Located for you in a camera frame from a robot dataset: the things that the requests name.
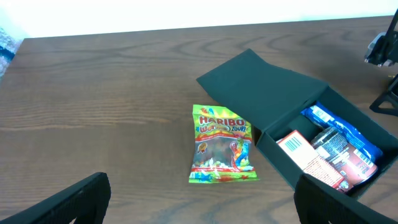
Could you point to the orange snack carton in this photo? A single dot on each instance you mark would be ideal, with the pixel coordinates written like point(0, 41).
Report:
point(310, 162)

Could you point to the Haribo gummy worms bag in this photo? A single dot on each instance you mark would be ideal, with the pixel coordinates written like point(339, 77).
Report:
point(223, 140)

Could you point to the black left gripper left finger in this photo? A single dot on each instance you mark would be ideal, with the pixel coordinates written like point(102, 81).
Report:
point(83, 202)

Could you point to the black gift box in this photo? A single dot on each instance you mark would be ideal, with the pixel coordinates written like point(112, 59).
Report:
point(272, 98)

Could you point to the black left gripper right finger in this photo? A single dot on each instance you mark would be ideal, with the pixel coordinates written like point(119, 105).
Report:
point(318, 203)

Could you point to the blue cookie packet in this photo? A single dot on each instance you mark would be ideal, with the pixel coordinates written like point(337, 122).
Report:
point(324, 118)

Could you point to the brown Pringles can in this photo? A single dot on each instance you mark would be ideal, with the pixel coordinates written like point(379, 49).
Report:
point(350, 162)

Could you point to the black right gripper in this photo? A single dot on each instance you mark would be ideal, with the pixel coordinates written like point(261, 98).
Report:
point(382, 51)

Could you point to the blue white background object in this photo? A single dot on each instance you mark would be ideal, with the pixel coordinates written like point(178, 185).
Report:
point(9, 47)

